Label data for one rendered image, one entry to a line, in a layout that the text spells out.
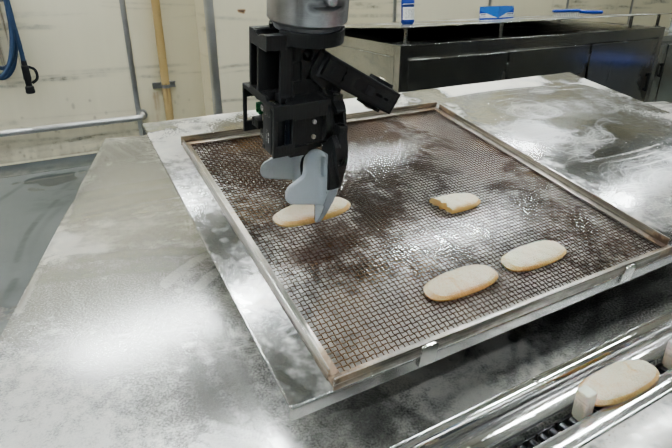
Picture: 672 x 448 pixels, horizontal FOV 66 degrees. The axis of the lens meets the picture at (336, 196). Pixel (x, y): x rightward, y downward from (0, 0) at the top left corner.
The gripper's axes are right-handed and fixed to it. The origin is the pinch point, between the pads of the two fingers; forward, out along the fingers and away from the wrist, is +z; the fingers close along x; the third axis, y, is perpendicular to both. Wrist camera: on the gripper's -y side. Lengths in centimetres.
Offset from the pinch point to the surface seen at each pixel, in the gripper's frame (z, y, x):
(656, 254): 4.6, -35.9, 22.7
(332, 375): 5.1, 8.7, 18.5
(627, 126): 6, -76, -5
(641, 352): 7.9, -22.8, 29.8
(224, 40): 70, -108, -298
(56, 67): 88, -5, -332
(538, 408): 7.8, -7.2, 28.9
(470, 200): 4.6, -23.4, 3.1
